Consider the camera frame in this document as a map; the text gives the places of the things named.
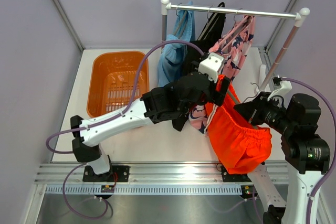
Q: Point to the pink hanger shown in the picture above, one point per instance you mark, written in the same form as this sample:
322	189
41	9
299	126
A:
239	26

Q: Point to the orange plastic basket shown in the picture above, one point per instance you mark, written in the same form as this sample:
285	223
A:
112	80

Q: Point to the grey hanger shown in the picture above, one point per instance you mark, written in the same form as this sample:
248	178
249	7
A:
235	100

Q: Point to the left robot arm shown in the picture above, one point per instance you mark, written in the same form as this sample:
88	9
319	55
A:
172	102

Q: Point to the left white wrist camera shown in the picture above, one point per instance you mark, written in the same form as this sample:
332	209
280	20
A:
211	66

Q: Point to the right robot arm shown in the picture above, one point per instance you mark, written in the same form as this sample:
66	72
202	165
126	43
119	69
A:
306	153

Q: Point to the slotted cable duct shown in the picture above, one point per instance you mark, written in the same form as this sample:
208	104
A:
145	189

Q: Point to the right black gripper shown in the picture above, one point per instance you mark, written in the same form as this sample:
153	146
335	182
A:
252	110

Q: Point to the black shorts hanger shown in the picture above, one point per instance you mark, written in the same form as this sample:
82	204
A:
214	27

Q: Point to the aluminium mounting rail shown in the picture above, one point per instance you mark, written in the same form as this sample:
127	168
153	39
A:
144	174

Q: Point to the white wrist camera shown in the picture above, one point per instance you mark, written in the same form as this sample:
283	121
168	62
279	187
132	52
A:
282	87
211	66

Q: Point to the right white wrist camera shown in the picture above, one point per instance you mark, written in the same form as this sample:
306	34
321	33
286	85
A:
282	87

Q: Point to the pink patterned shorts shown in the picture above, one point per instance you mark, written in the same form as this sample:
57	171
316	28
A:
233	60

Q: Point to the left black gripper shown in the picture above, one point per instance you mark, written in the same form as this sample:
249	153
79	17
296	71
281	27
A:
216	96

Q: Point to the black shorts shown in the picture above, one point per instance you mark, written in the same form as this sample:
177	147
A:
192	55

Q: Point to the white clothes rack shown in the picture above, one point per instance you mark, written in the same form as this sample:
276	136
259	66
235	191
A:
298	17

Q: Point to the orange shorts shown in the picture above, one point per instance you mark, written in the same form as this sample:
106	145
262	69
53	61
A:
238	145

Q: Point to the light blue shorts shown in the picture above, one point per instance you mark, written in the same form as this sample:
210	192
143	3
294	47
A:
172	54

